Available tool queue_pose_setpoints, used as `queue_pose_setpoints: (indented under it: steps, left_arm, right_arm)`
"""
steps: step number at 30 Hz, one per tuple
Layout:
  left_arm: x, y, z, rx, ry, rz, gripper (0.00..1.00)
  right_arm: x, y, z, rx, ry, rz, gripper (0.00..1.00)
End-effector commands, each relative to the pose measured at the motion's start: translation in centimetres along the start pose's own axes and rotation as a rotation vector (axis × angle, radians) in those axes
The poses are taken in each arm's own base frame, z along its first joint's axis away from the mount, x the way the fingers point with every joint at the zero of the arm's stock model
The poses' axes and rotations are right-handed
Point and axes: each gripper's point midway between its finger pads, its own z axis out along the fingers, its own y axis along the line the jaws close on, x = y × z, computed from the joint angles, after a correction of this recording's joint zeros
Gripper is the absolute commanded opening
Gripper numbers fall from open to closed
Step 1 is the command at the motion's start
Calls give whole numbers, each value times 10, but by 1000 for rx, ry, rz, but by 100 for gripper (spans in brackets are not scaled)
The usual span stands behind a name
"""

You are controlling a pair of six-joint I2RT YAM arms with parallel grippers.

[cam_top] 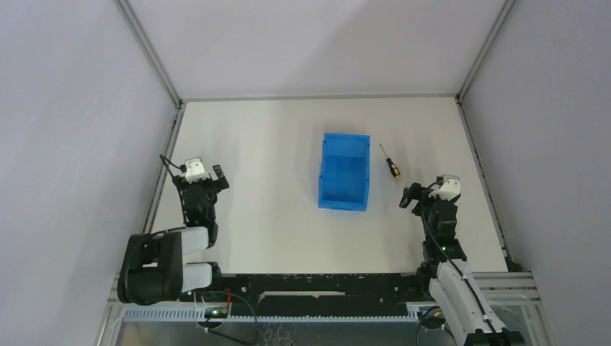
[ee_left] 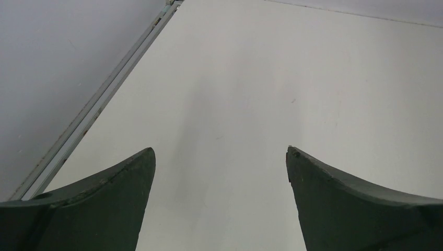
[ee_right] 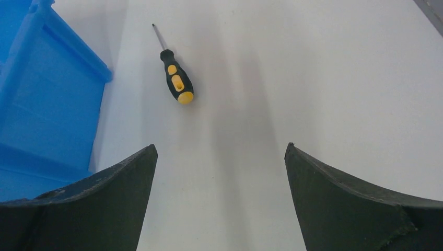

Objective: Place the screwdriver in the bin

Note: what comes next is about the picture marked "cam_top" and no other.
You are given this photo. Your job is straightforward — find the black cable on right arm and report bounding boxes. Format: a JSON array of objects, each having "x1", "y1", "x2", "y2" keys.
[{"x1": 419, "y1": 180, "x2": 505, "y2": 346}]

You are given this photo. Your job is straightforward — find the small green circuit board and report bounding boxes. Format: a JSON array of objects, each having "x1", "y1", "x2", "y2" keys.
[{"x1": 205, "y1": 308, "x2": 229, "y2": 319}]

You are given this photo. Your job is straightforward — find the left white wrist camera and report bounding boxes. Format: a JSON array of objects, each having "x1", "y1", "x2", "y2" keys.
[{"x1": 184, "y1": 157, "x2": 211, "y2": 183}]

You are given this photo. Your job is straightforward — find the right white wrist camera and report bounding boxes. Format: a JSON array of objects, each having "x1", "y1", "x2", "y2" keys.
[{"x1": 427, "y1": 174, "x2": 461, "y2": 201}]

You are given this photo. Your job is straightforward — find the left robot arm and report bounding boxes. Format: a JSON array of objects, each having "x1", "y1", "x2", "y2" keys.
[{"x1": 117, "y1": 159, "x2": 229, "y2": 306}]

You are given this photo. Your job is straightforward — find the black cable at base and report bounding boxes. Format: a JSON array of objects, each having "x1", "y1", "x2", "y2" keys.
[{"x1": 195, "y1": 290, "x2": 259, "y2": 346}]

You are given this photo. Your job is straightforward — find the blue plastic bin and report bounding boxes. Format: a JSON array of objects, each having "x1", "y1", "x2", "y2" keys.
[{"x1": 318, "y1": 133, "x2": 370, "y2": 212}]

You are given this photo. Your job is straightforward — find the black mounting rail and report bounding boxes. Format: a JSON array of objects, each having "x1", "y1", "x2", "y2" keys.
[{"x1": 181, "y1": 272, "x2": 436, "y2": 319}]

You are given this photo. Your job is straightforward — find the yellow black handled screwdriver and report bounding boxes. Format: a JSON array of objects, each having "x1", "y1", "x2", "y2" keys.
[{"x1": 379, "y1": 143, "x2": 401, "y2": 179}]

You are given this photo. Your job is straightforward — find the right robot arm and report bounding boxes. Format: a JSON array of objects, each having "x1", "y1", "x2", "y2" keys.
[{"x1": 399, "y1": 177, "x2": 526, "y2": 345}]

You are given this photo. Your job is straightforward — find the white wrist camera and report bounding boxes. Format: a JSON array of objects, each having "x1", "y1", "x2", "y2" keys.
[
  {"x1": 427, "y1": 174, "x2": 461, "y2": 201},
  {"x1": 184, "y1": 157, "x2": 211, "y2": 183}
]

